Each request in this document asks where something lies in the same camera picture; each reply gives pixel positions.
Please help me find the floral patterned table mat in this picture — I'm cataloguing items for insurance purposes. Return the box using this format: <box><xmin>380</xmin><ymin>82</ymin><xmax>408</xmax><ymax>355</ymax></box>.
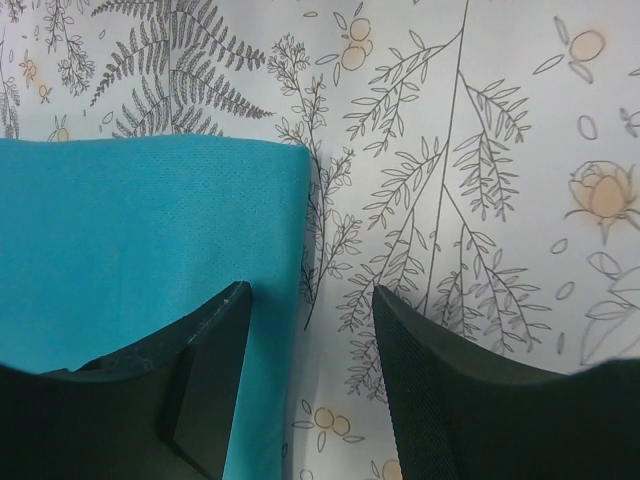
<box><xmin>1</xmin><ymin>1</ymin><xmax>639</xmax><ymax>479</ymax></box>

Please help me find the teal t shirt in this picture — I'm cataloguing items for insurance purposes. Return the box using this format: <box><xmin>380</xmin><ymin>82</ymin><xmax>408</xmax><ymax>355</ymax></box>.
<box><xmin>1</xmin><ymin>134</ymin><xmax>310</xmax><ymax>479</ymax></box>

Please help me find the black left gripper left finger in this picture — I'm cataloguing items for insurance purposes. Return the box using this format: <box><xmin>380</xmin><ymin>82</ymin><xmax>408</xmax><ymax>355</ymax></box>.
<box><xmin>1</xmin><ymin>282</ymin><xmax>252</xmax><ymax>479</ymax></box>

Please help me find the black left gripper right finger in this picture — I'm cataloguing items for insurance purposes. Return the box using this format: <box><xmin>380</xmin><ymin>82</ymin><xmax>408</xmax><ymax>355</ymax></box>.
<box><xmin>372</xmin><ymin>286</ymin><xmax>639</xmax><ymax>479</ymax></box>

